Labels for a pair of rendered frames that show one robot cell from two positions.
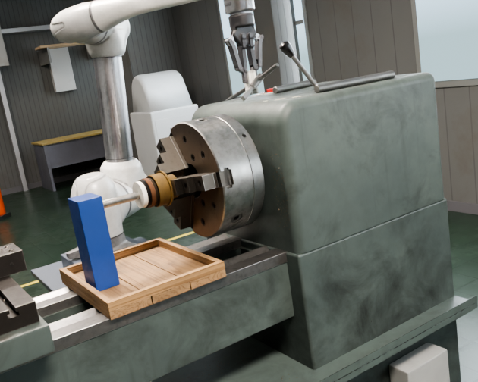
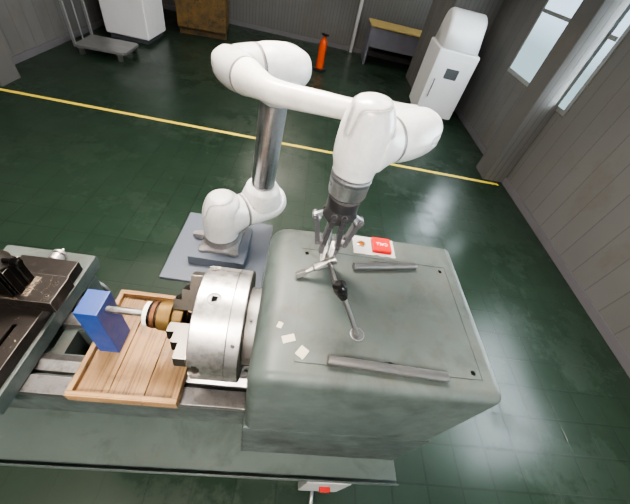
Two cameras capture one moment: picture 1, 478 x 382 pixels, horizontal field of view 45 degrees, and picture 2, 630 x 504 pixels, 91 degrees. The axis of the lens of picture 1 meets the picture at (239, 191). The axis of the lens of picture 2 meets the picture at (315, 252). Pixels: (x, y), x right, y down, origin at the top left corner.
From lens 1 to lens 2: 1.36 m
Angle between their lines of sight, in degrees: 39
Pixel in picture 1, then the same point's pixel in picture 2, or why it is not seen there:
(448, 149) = (608, 242)
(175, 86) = (475, 32)
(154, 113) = (443, 50)
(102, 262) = (102, 342)
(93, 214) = (89, 322)
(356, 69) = (612, 121)
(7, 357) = not seen: outside the picture
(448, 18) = not seen: outside the picture
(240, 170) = (210, 372)
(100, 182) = (220, 208)
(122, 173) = (254, 199)
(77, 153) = (390, 43)
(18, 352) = not seen: outside the picture
